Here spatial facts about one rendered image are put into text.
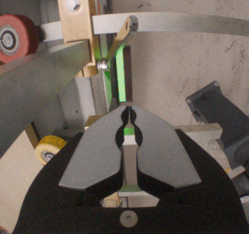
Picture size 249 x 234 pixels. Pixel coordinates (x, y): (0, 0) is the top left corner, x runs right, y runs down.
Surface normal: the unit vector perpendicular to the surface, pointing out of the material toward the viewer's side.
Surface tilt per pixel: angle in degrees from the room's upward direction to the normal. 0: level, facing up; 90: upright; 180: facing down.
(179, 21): 0
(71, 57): 90
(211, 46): 0
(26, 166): 0
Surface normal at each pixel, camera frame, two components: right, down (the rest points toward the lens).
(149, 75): -0.02, 0.50
